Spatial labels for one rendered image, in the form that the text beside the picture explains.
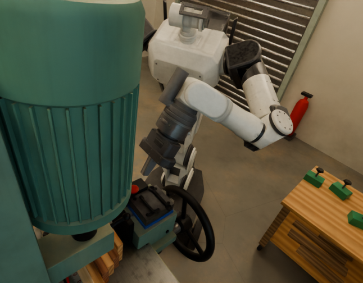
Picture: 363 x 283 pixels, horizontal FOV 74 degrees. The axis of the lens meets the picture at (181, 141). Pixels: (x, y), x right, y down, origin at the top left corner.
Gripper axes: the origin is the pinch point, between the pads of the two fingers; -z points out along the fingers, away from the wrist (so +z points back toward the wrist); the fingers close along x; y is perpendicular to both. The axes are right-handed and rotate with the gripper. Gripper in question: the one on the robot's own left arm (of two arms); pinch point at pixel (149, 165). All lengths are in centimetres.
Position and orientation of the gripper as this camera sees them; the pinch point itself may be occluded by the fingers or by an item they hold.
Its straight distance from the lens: 66.6
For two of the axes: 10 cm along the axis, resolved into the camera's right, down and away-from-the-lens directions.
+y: -5.5, -1.4, -8.2
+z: 5.2, -8.3, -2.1
